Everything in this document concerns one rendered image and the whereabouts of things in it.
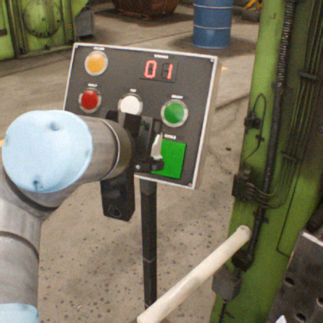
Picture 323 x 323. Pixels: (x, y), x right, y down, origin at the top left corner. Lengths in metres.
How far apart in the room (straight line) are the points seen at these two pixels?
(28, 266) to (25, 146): 0.10
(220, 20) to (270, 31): 4.36
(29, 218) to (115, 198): 0.18
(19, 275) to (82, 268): 1.54
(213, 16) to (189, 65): 4.43
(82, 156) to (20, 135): 0.06
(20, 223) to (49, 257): 1.59
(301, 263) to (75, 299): 1.18
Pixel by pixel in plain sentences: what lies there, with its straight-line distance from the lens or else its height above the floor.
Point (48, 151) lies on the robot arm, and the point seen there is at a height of 1.26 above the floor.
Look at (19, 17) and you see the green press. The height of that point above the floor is 0.57.
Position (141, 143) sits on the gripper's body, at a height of 1.16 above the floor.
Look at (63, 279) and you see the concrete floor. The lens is 1.82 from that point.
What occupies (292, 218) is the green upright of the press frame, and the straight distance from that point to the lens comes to 1.02.
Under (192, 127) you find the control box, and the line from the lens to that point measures 0.72.
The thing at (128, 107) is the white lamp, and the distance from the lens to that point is 0.76.
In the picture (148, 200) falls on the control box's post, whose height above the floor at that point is 0.78.
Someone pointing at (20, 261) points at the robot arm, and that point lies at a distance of 0.32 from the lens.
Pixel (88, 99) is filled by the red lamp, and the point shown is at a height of 1.09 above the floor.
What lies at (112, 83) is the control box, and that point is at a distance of 0.79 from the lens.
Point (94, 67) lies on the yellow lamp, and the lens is 0.82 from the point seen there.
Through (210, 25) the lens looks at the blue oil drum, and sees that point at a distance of 5.20.
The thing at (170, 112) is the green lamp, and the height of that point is 1.09.
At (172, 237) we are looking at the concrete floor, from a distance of 1.96.
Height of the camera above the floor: 1.41
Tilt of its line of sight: 34 degrees down
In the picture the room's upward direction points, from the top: straight up
